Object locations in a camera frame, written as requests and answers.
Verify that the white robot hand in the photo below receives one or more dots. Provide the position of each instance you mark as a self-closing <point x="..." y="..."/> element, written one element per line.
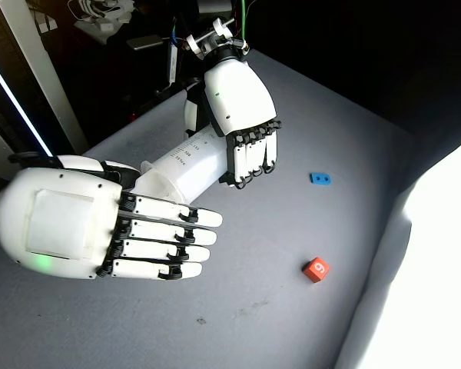
<point x="61" y="219"/>
<point x="238" y="96"/>

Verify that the large white plastic syringe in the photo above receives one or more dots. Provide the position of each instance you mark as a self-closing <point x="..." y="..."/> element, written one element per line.
<point x="192" y="165"/>

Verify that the silver flat phone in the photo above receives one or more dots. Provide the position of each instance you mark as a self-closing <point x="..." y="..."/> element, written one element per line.
<point x="144" y="42"/>

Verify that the small blue two-hole brick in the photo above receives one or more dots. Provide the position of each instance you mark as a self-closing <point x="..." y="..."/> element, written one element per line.
<point x="320" y="178"/>

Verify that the bright LED light strip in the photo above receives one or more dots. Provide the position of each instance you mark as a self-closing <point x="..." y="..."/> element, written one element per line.
<point x="15" y="100"/>

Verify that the grey table cloth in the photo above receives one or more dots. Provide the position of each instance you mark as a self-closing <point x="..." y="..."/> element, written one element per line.
<point x="253" y="230"/>

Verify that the red number block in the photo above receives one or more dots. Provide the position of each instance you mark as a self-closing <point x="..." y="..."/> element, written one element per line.
<point x="316" y="270"/>

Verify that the white backdrop board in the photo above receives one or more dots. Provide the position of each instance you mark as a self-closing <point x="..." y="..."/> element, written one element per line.
<point x="426" y="269"/>

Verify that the white vertical post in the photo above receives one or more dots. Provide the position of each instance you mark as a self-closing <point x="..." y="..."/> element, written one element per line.
<point x="42" y="77"/>

